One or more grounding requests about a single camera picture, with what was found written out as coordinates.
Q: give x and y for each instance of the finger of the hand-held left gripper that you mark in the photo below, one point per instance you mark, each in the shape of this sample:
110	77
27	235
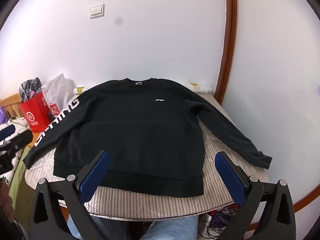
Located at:
21	140

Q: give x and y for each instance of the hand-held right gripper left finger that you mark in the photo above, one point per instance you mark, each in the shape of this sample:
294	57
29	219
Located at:
93	173

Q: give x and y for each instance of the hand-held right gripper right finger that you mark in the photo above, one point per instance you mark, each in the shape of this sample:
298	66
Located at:
231	173

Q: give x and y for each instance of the black long-sleeve sweatshirt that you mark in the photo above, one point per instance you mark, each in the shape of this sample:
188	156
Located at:
140	130

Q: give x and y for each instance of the person's left forearm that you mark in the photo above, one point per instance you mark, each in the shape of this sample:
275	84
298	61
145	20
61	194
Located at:
6	202

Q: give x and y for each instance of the white patterned bedding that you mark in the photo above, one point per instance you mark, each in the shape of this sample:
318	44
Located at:
17	125

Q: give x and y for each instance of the green cloth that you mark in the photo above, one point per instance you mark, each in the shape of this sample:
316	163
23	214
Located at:
18	177

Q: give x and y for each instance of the red paper bag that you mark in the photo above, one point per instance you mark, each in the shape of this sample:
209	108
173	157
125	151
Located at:
35	115

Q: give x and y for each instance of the wooden headboard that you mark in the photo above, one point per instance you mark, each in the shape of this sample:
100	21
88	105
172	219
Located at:
11	105

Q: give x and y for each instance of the plaid cloth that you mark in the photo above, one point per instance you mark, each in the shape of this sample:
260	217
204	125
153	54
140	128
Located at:
31	87

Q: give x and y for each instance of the striped beige quilted mat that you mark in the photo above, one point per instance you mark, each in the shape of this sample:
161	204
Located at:
140	205

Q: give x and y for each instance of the white plastic bag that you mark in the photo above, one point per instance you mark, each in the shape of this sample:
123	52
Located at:
60	90

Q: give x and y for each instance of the brown wooden baseboard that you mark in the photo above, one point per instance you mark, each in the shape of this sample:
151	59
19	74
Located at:
307	202

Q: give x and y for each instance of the person's legs in jeans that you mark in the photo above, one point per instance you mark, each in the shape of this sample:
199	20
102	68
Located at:
165	230

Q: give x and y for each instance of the white yellow-printed folded cloth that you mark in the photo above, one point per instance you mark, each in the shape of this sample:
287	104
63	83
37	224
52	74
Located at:
200	88

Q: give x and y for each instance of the brown wooden door frame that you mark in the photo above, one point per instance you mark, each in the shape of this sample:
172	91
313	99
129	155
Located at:
228	42

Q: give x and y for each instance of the white wall light switch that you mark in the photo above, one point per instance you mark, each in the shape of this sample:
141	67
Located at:
97	11

